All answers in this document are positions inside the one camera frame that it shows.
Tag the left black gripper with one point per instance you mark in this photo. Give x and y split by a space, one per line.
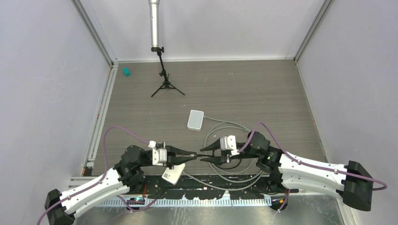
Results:
172 160

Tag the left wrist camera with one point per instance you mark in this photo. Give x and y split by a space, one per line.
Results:
159 153

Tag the white network switch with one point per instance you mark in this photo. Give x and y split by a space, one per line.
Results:
173 174
195 120

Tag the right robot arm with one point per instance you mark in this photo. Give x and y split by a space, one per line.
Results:
350 182

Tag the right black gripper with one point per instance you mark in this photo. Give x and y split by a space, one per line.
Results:
219 160

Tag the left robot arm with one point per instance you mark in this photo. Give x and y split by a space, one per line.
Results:
62 208

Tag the teal small block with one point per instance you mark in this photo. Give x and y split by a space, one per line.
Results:
126 71

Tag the black tripod stand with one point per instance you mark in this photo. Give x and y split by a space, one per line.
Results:
166 85

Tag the white slotted cable duct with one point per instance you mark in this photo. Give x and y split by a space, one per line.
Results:
196 202

